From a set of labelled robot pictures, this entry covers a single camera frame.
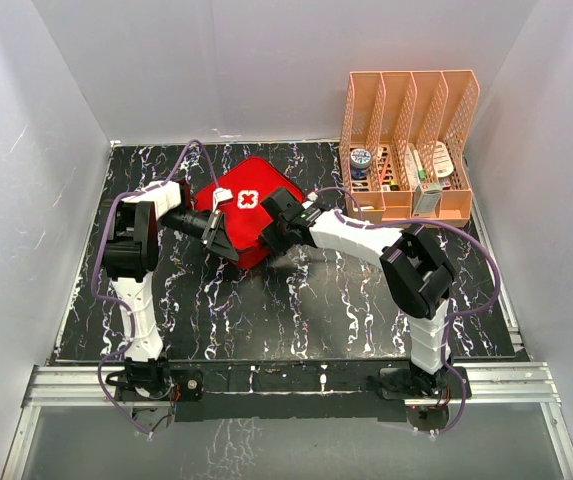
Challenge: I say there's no round blue patterned tin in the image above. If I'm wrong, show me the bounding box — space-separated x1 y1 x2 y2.
349 148 373 180

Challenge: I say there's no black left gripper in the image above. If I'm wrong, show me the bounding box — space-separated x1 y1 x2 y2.
162 209 240 264

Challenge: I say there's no grey stapler box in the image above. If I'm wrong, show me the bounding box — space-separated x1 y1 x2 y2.
411 182 443 218

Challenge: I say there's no peach plastic desk organizer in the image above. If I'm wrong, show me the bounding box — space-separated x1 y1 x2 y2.
339 70 480 227

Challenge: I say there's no pink white card pack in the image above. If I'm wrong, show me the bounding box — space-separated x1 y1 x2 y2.
433 141 454 179

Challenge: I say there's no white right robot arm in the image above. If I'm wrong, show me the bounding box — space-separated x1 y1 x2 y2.
261 188 455 397

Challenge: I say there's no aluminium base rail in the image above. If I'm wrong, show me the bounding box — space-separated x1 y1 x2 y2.
22 360 560 407

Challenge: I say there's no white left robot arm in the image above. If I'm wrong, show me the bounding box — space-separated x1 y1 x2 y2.
100 180 240 399

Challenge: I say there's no red black medicine case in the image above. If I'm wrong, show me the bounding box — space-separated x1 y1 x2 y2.
218 157 305 270

